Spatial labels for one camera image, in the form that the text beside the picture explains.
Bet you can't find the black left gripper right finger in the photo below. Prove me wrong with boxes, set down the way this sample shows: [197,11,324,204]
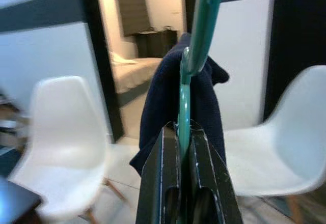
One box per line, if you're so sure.
[188,119,243,224]

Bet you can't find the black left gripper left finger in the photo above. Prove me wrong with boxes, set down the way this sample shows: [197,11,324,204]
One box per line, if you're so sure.
[134,121,183,224]

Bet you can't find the navy blue garment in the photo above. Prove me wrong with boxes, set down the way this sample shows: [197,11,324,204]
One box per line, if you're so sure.
[129,32,230,182]

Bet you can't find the teal plastic clothes hanger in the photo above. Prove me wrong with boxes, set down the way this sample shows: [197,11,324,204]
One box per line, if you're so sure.
[177,0,227,163]

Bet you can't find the white plastic chair wooden legs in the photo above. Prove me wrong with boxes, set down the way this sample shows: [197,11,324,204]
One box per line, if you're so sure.
[7,75,128,223]
[223,65,326,224]

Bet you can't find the beige bed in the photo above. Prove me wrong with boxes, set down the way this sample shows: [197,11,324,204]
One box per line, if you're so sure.
[110,51,165,95]

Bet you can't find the black bedside cabinet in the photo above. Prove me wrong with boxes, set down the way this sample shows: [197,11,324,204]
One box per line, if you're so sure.
[132,29,178,59]

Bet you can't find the dark wooden table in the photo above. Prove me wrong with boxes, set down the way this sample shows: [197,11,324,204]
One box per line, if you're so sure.
[0,178,43,224]

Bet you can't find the black door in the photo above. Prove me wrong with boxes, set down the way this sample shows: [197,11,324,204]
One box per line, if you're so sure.
[262,0,326,123]

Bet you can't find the dark window blind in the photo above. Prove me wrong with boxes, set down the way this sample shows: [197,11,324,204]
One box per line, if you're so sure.
[116,0,151,36]

